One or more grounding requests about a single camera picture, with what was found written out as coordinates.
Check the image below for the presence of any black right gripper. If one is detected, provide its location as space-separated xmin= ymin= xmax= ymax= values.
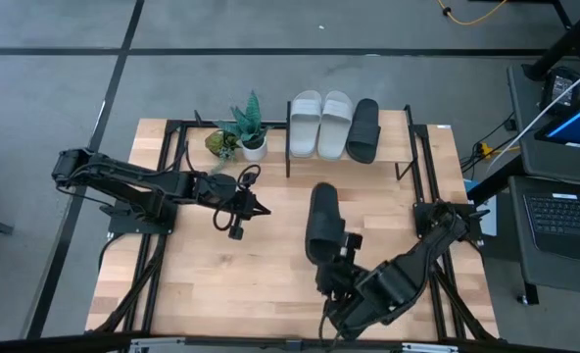
xmin=316 ymin=233 xmax=364 ymax=298

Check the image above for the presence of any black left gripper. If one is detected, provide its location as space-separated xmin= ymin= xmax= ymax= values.
xmin=223 ymin=188 xmax=272 ymax=240

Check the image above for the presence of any black rubber slide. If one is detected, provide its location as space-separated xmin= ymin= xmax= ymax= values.
xmin=345 ymin=97 xmax=382 ymax=166
xmin=304 ymin=181 xmax=348 ymax=266

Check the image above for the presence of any grey rubber slide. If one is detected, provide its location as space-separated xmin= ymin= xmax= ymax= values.
xmin=316 ymin=90 xmax=355 ymax=162
xmin=288 ymin=89 xmax=323 ymax=159

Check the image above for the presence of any snake plant in white pot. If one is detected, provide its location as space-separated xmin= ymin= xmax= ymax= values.
xmin=213 ymin=90 xmax=273 ymax=162

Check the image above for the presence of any small green succulent plant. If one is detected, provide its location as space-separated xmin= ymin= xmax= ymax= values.
xmin=202 ymin=127 xmax=242 ymax=176

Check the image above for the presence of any black laptop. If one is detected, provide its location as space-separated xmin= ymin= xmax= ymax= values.
xmin=522 ymin=190 xmax=580 ymax=264

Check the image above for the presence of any black crossbar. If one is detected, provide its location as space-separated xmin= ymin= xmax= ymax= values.
xmin=0 ymin=331 xmax=580 ymax=353

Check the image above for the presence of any black power adapter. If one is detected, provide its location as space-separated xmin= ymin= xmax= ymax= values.
xmin=539 ymin=68 xmax=580 ymax=114

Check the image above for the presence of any black stand leg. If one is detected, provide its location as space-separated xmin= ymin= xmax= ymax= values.
xmin=522 ymin=0 xmax=580 ymax=82

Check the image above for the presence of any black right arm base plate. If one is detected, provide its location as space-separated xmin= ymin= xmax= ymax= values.
xmin=412 ymin=200 xmax=485 ymax=241

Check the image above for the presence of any silver frame bracket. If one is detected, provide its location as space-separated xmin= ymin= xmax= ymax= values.
xmin=401 ymin=341 xmax=460 ymax=353
xmin=128 ymin=336 xmax=186 ymax=353

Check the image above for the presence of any black aluminium table frame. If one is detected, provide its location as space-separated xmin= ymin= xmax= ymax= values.
xmin=86 ymin=117 xmax=500 ymax=344

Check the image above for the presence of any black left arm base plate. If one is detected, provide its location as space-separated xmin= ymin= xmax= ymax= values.
xmin=107 ymin=195 xmax=177 ymax=235

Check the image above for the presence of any wooden shelf with black frame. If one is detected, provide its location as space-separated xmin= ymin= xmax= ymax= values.
xmin=284 ymin=100 xmax=421 ymax=181

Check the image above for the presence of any yellow cable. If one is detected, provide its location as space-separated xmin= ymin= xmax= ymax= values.
xmin=436 ymin=0 xmax=509 ymax=26

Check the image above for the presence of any white cable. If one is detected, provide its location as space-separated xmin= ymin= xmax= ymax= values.
xmin=485 ymin=58 xmax=580 ymax=171

